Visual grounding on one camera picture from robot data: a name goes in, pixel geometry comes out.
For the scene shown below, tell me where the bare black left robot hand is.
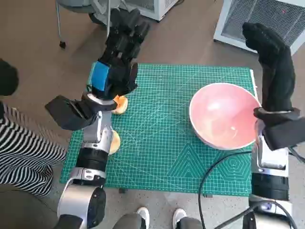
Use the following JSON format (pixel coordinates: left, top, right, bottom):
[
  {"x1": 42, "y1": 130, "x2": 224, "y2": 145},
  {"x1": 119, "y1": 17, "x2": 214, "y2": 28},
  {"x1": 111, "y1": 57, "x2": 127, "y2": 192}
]
[{"x1": 89, "y1": 8, "x2": 151, "y2": 101}]

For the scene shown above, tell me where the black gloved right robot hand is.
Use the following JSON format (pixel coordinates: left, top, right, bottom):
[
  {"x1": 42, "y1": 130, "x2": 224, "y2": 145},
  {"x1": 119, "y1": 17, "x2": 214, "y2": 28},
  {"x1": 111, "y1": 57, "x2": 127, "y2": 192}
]
[{"x1": 242, "y1": 22, "x2": 296, "y2": 113}]

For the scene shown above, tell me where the long striped toy bread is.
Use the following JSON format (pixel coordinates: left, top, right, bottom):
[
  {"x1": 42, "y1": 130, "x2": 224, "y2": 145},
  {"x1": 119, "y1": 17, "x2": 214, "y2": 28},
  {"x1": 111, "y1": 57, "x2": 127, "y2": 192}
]
[{"x1": 112, "y1": 94, "x2": 129, "y2": 115}]

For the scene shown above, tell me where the pink bowl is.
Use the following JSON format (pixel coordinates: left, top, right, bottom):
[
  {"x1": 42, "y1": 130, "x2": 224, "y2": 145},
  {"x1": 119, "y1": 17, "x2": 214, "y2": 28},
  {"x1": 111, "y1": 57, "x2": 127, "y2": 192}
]
[{"x1": 189, "y1": 83, "x2": 263, "y2": 150}]

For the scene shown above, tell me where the round toy bread bun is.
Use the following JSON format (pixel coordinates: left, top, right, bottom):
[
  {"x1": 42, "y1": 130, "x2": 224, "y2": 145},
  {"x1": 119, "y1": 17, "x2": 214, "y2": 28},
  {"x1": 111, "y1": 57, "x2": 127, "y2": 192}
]
[{"x1": 109, "y1": 130, "x2": 122, "y2": 155}]

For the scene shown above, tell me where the large white mesh cabinet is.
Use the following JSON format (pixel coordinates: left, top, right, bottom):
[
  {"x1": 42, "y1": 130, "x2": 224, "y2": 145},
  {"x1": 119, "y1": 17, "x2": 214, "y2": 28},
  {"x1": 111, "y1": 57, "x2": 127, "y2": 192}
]
[{"x1": 213, "y1": 0, "x2": 305, "y2": 52}]

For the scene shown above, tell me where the green cutting mat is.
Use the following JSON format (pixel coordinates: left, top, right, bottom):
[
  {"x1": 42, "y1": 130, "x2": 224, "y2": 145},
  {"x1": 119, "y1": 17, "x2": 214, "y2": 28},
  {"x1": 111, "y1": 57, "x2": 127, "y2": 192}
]
[{"x1": 61, "y1": 63, "x2": 257, "y2": 198}]

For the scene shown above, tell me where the small white mesh cabinet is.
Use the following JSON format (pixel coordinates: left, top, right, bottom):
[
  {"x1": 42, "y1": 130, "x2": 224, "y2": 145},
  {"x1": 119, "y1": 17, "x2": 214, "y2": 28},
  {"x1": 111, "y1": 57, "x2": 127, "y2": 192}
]
[{"x1": 119, "y1": 0, "x2": 177, "y2": 21}]

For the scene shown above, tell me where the grey office chair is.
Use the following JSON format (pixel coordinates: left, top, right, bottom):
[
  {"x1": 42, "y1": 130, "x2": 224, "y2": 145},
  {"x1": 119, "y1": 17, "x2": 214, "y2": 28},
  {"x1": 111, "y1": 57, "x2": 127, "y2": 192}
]
[{"x1": 55, "y1": 0, "x2": 112, "y2": 50}]

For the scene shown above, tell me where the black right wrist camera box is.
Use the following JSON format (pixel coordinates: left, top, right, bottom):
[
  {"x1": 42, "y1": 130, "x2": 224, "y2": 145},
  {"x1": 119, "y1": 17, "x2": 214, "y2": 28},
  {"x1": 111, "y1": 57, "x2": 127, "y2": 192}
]
[{"x1": 263, "y1": 114, "x2": 305, "y2": 151}]

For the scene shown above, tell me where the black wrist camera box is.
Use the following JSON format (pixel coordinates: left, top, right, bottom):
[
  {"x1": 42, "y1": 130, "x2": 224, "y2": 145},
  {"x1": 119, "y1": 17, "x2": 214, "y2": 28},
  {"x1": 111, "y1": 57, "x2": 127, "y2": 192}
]
[
  {"x1": 263, "y1": 114, "x2": 305, "y2": 151},
  {"x1": 45, "y1": 95, "x2": 98, "y2": 131}
]

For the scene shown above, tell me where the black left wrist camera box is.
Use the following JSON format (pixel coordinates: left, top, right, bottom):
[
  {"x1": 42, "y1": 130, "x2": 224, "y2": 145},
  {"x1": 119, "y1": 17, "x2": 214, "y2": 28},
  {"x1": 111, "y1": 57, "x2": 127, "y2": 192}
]
[{"x1": 45, "y1": 95, "x2": 98, "y2": 131}]

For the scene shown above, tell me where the black cable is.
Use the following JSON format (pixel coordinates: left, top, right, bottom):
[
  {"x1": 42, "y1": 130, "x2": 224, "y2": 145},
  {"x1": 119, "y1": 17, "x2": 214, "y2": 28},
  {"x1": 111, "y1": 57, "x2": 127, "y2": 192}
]
[
  {"x1": 288, "y1": 146, "x2": 305, "y2": 165},
  {"x1": 234, "y1": 205, "x2": 263, "y2": 229},
  {"x1": 198, "y1": 152, "x2": 254, "y2": 229}
]

